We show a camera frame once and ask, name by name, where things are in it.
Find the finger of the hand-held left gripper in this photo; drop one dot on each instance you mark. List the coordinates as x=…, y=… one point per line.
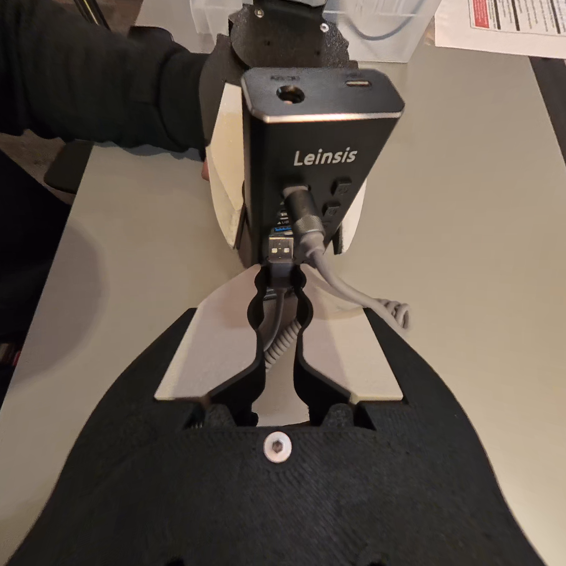
x=225, y=168
x=353, y=212

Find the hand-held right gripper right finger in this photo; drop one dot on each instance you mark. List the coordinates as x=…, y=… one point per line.
x=349, y=353

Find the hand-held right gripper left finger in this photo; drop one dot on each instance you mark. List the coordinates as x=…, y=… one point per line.
x=212, y=353

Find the black power bank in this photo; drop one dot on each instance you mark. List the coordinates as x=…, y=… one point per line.
x=318, y=132

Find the person's left forearm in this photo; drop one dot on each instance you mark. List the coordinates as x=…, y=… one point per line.
x=110, y=88

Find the grey desk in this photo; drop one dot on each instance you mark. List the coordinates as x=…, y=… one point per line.
x=464, y=221

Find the clear plastic box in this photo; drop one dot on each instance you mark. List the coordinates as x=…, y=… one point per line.
x=389, y=35

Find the printed paper sheet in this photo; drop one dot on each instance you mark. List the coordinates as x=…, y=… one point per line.
x=508, y=40

